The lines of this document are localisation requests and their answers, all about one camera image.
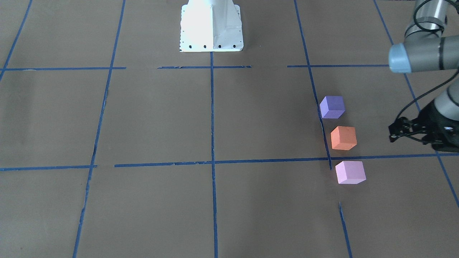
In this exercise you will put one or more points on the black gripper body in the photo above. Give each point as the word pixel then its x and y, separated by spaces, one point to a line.
pixel 427 126

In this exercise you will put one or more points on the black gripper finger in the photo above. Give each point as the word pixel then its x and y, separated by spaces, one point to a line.
pixel 403 125
pixel 403 137

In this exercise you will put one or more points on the orange foam cube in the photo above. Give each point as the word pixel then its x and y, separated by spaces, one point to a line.
pixel 343 138

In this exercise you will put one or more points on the pink foam cube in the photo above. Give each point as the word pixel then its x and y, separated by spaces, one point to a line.
pixel 350 172

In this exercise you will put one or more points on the purple foam cube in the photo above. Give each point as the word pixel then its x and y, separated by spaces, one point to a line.
pixel 332 107

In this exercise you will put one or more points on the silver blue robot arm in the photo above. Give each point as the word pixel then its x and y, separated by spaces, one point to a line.
pixel 425 49

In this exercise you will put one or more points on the brown paper mat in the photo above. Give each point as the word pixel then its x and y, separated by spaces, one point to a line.
pixel 114 144

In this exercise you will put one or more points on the white pedestal column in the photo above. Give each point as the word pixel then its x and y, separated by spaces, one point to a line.
pixel 211 26

